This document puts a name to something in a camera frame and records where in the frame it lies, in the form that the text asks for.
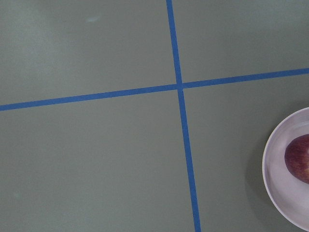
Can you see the red apple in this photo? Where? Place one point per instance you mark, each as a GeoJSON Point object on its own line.
{"type": "Point", "coordinates": [297, 158]}

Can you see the pink plate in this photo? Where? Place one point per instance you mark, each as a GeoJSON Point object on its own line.
{"type": "Point", "coordinates": [288, 194]}

